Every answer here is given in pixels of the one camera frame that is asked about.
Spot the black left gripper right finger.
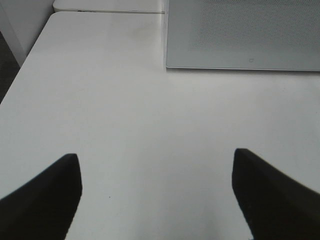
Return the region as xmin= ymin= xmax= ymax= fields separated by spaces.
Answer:
xmin=231 ymin=148 xmax=320 ymax=240

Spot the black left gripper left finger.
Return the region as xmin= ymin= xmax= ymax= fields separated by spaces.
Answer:
xmin=0 ymin=153 xmax=83 ymax=240

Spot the white microwave door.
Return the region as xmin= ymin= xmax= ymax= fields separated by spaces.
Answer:
xmin=166 ymin=0 xmax=320 ymax=71

